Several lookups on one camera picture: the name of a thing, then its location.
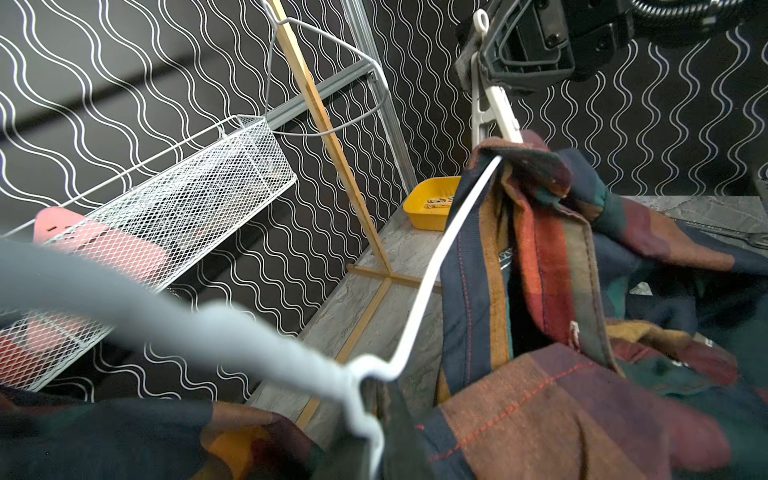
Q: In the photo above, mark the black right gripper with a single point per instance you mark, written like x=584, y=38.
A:
x=531, y=45

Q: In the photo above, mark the pink triangular item in basket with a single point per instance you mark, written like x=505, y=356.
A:
x=38, y=343

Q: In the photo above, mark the steel wrench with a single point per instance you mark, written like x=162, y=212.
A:
x=756, y=240

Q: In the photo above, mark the white wire mesh basket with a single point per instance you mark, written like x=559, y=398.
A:
x=191, y=207

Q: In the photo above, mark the multicolour plaid shirt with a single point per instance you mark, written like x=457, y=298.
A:
x=587, y=336
x=52, y=437

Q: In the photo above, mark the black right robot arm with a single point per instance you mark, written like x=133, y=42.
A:
x=679, y=23

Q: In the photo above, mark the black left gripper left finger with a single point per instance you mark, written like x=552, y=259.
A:
x=347, y=459

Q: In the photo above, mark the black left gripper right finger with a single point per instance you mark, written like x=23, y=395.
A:
x=403, y=456

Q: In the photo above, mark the white wire hanger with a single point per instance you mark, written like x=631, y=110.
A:
x=365, y=67

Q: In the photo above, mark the wooden clothes rack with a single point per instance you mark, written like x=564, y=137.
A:
x=386, y=274

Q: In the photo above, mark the yellow plastic tray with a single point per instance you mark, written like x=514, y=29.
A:
x=428, y=205

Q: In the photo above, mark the white clothespin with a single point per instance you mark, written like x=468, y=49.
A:
x=491, y=105

